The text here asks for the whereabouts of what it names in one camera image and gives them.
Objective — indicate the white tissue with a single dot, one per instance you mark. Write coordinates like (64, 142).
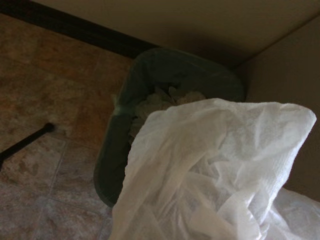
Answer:
(212, 175)

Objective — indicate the crumpled paper trash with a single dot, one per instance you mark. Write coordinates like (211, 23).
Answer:
(160, 100)

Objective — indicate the dark green trash bin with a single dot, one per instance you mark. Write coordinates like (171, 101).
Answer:
(112, 155)

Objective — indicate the dark baseboard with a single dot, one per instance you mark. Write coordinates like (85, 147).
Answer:
(75, 27)

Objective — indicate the black tripod leg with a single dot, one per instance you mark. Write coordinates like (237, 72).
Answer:
(27, 140)

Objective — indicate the grey vanity cabinet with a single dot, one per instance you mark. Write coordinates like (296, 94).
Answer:
(287, 75)

